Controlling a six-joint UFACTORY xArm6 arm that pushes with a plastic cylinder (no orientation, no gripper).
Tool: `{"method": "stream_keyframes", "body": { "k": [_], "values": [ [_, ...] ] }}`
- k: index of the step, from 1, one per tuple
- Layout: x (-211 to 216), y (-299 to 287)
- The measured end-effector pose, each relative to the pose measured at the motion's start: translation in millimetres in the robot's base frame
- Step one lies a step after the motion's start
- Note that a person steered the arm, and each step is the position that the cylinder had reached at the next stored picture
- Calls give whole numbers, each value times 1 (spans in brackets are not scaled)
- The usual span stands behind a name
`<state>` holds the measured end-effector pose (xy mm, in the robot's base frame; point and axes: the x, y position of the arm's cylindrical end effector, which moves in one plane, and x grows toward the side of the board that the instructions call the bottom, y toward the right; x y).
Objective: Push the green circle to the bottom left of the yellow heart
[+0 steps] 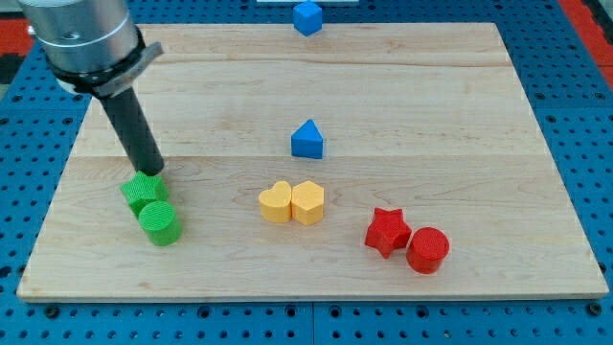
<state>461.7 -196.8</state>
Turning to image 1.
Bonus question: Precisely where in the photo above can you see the black pusher rod tool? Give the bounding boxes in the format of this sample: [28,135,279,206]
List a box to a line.
[100,88,164,176]

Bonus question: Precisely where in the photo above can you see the green star block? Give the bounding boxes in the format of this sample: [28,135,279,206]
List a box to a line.
[120,172,169,218]

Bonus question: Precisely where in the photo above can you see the green cylinder block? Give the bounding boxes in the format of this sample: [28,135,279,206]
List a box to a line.
[138,201,182,246]

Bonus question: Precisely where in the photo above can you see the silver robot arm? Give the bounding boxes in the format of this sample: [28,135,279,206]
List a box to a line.
[18,0,164,176]

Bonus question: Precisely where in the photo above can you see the yellow heart block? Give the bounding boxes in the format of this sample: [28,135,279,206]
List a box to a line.
[258,181,292,223]

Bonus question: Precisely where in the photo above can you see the blue triangle block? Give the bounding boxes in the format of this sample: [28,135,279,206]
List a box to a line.
[290,119,324,159]

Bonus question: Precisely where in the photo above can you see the blue cube block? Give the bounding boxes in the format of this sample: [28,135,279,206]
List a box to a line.
[292,1,323,36]

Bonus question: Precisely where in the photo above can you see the yellow hexagon block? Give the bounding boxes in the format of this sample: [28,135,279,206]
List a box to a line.
[291,180,325,225]

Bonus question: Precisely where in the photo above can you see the red star block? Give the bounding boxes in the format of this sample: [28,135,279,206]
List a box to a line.
[365,208,412,259]

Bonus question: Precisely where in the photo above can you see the wooden board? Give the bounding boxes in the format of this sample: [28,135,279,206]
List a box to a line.
[17,23,609,303]

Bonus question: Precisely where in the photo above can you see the red cylinder block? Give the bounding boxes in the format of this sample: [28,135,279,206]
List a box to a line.
[406,227,450,274]

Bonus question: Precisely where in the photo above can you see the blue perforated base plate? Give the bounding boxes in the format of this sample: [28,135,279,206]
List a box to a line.
[1,0,612,344]

